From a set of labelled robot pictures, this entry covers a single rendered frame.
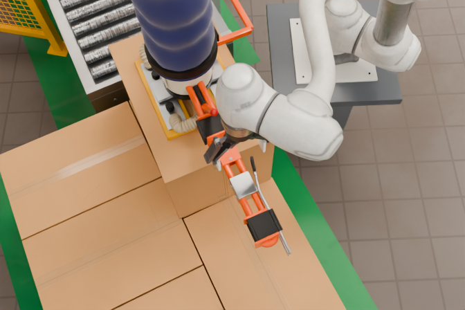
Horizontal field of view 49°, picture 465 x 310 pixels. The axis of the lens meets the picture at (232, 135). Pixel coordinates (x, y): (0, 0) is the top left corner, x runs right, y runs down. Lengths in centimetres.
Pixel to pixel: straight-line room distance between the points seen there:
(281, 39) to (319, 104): 111
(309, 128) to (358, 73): 108
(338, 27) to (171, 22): 77
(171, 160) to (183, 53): 39
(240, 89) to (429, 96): 211
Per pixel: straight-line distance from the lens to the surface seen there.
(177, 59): 151
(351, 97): 207
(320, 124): 107
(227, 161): 154
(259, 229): 146
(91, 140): 226
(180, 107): 177
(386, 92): 211
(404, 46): 190
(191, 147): 172
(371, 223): 268
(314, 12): 126
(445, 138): 297
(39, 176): 227
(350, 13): 194
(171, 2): 133
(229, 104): 108
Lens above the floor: 251
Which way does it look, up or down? 64 degrees down
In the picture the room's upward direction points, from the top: 3 degrees counter-clockwise
